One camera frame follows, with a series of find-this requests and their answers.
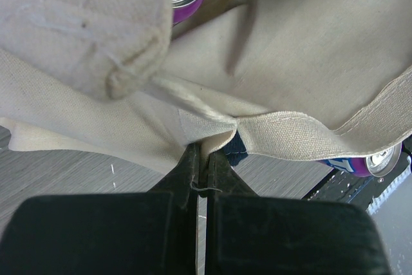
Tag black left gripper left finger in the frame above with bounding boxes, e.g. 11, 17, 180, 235
1, 144, 200, 274

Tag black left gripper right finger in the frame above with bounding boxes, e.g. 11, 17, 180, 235
204, 151, 391, 274

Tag beige canvas tote bag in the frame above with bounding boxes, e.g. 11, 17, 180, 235
1, 0, 411, 172

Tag black mounting base plate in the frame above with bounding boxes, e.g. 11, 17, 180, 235
303, 137, 411, 215

